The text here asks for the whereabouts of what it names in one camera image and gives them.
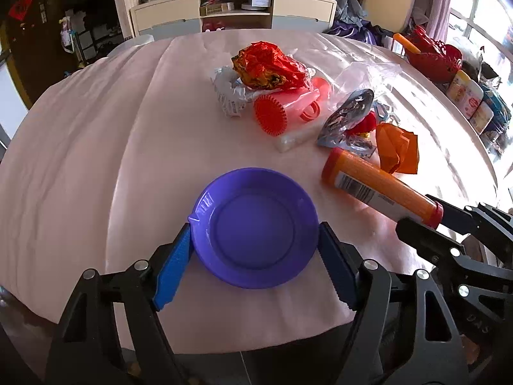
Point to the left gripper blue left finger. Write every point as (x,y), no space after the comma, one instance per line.
(86,348)

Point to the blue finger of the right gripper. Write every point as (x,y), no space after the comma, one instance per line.
(429,244)
(454,218)

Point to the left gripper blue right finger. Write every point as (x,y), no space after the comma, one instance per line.
(402,333)

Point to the orange paper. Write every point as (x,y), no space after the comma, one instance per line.
(397,149)

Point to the orange cylindrical tube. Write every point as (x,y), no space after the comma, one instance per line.
(379,190)

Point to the purple plastic plate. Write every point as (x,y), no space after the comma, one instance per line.
(254,228)

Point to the white bottle yellow label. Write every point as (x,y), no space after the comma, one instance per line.
(481,118)

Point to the blue round tin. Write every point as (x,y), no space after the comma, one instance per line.
(501,114)

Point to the white bottle pink label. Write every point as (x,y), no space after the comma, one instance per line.
(471,99)

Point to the white yellow capped bottle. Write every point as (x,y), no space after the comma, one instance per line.
(458,87)

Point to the silver foil wrapper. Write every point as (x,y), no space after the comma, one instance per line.
(349,127)

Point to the red plastic bag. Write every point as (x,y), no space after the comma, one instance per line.
(436,60)

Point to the clear plastic bag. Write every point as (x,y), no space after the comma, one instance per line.
(347,65)

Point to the red plastic toy cup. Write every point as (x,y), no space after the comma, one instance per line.
(277,112)

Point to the pink window curtain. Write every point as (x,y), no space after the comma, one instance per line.
(433,15)

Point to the red crumpled wrapper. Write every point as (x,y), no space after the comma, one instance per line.
(263,66)

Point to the white plastic basket piece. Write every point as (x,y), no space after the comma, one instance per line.
(230,91)

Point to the white round stool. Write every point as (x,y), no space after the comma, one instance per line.
(131,43)

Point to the beige tv cabinet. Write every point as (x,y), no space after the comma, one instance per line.
(174,18)

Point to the dark brown door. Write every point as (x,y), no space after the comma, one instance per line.
(32,46)

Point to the orange handle stick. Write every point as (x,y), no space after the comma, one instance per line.
(406,43)

